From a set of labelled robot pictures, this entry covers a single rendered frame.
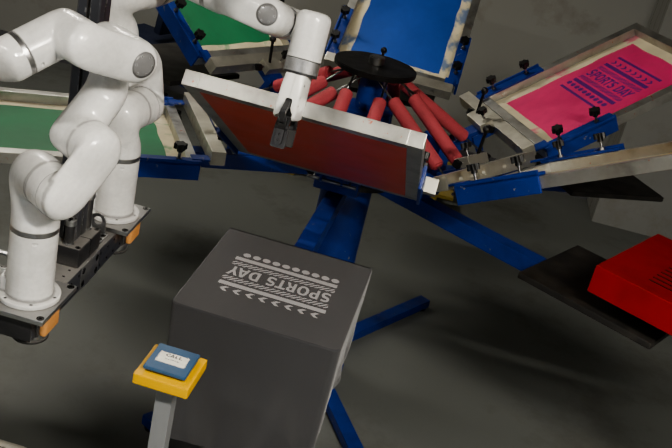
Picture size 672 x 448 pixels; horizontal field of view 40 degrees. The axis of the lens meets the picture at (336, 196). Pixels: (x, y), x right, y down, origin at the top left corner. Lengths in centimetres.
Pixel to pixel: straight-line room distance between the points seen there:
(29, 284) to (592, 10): 492
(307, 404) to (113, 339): 163
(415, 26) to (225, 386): 236
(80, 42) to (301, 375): 108
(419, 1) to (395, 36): 27
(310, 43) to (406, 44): 232
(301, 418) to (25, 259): 90
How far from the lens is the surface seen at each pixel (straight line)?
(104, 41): 170
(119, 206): 229
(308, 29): 195
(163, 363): 211
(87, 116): 182
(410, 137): 209
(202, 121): 331
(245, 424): 251
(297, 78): 194
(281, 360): 236
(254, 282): 252
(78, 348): 383
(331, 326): 240
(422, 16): 440
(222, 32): 392
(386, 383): 396
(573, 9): 630
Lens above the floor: 219
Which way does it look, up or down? 23 degrees down
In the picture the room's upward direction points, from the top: 13 degrees clockwise
